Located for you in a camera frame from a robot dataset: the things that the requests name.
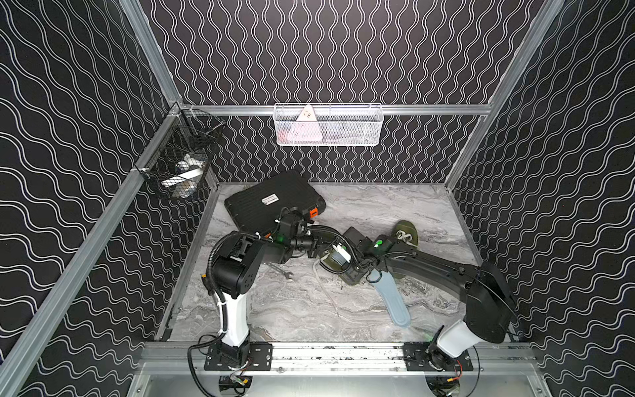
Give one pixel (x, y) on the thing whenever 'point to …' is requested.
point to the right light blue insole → (393, 298)
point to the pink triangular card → (306, 128)
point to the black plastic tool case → (257, 209)
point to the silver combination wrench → (286, 274)
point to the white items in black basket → (188, 172)
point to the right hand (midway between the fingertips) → (353, 264)
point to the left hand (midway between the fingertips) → (336, 240)
